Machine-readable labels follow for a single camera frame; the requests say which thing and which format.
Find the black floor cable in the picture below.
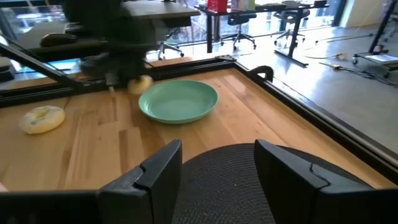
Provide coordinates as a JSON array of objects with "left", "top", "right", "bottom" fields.
[{"left": 318, "top": 61, "right": 398, "bottom": 90}]

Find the grey desk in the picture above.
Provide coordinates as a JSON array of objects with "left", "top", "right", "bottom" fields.
[{"left": 14, "top": 0, "right": 201, "bottom": 50}]

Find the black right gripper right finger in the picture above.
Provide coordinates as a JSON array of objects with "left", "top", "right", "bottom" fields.
[{"left": 253, "top": 139, "right": 374, "bottom": 224}]

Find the green white box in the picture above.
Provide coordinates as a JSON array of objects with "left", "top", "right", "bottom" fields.
[{"left": 231, "top": 0, "right": 256, "bottom": 11}]

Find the black office chair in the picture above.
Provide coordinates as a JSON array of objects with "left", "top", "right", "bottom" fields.
[
  {"left": 220, "top": 12, "right": 257, "bottom": 50},
  {"left": 273, "top": 9, "right": 311, "bottom": 47},
  {"left": 157, "top": 18, "right": 192, "bottom": 60}
]

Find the black clamp handle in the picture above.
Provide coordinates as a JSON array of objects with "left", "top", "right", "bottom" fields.
[{"left": 248, "top": 65, "right": 274, "bottom": 83}]

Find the white floor cable with plug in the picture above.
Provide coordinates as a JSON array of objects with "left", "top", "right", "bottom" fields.
[{"left": 304, "top": 51, "right": 349, "bottom": 62}]

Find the small yellow frosted donut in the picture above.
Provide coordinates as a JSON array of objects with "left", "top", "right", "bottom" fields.
[{"left": 127, "top": 75, "right": 154, "bottom": 95}]

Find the green round plate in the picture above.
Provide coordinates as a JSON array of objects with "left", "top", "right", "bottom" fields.
[{"left": 138, "top": 79, "right": 220, "bottom": 125}]

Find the black aluminium table frame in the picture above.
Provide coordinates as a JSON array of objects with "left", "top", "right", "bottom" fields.
[{"left": 0, "top": 42, "right": 398, "bottom": 184}]

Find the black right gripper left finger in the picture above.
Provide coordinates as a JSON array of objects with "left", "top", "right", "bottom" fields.
[{"left": 98, "top": 139, "right": 183, "bottom": 224}]

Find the black office table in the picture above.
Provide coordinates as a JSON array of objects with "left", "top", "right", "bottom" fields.
[{"left": 194, "top": 1, "right": 330, "bottom": 68}]

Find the black chair armrest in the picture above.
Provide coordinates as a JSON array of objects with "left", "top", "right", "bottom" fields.
[{"left": 39, "top": 32, "right": 79, "bottom": 48}]

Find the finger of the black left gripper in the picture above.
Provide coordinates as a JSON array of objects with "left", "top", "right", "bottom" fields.
[{"left": 105, "top": 72, "right": 121, "bottom": 93}]

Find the red box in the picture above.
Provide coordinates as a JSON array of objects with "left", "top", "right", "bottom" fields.
[{"left": 207, "top": 0, "right": 228, "bottom": 13}]

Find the round dark woven placemat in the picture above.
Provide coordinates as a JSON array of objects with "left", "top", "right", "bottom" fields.
[{"left": 172, "top": 142, "right": 371, "bottom": 224}]

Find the black triangular corner bracket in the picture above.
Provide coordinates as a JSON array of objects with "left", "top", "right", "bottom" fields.
[{"left": 215, "top": 54, "right": 238, "bottom": 62}]

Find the large white yellow donut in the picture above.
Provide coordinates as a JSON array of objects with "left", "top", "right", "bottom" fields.
[{"left": 18, "top": 105, "right": 66, "bottom": 135}]

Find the black wheeled stand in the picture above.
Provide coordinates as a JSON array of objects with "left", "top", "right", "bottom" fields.
[{"left": 352, "top": 0, "right": 398, "bottom": 78}]

